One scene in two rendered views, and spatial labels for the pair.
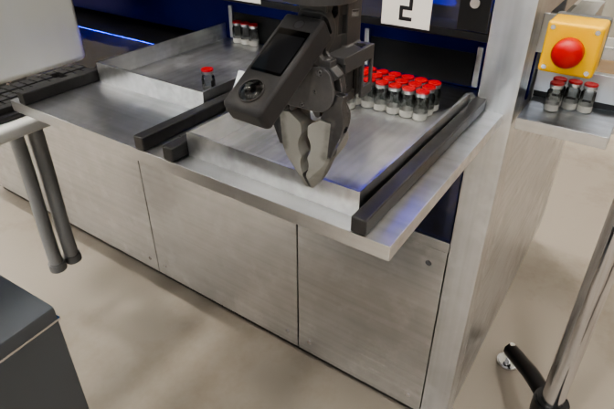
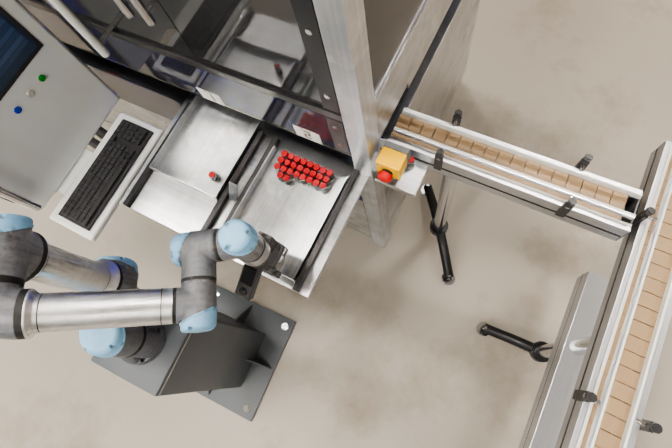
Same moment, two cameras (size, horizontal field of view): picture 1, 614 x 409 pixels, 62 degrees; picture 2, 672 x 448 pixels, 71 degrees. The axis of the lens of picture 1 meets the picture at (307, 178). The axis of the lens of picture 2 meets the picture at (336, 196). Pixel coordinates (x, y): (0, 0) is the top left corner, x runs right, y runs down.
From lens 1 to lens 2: 105 cm
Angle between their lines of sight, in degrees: 38
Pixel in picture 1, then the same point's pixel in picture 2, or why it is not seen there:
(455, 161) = (338, 230)
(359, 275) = not seen: hidden behind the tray
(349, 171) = (291, 247)
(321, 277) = not seen: hidden behind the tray
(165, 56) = (179, 131)
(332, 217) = (286, 282)
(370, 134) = (300, 211)
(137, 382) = not seen: hidden behind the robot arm
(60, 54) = (106, 108)
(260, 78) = (244, 286)
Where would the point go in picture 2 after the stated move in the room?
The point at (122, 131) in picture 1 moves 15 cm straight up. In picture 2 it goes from (186, 227) to (162, 212)
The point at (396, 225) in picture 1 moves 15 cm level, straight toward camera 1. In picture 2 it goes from (310, 283) to (305, 338)
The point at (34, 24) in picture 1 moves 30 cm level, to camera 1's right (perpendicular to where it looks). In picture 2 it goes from (85, 107) to (168, 90)
